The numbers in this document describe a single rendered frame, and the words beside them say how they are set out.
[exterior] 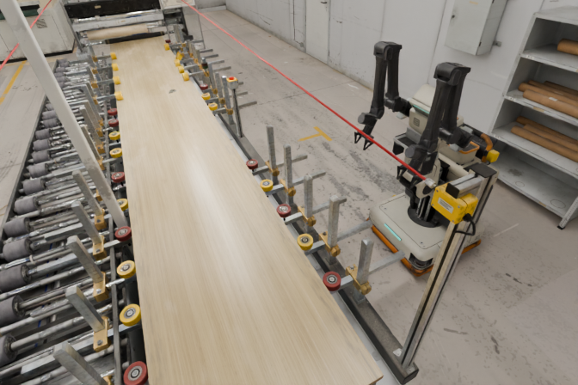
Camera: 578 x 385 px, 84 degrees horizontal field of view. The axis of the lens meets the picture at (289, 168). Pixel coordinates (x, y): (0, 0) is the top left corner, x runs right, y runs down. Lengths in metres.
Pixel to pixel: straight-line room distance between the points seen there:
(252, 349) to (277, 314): 0.16
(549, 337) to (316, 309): 1.77
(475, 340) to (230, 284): 1.67
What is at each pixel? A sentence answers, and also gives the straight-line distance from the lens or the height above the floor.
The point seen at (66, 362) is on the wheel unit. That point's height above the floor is 1.10.
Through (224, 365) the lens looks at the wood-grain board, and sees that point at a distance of 1.37.
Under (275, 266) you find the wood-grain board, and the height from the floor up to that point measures 0.90.
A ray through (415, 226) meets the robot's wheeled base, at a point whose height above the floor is 0.28.
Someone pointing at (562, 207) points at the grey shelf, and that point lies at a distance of 3.61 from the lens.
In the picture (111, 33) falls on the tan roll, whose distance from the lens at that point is 5.55.
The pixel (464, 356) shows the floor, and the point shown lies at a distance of 2.52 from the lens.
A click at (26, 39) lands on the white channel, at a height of 1.86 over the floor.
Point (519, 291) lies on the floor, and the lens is 2.95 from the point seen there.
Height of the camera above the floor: 2.15
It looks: 37 degrees down
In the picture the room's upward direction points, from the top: 3 degrees counter-clockwise
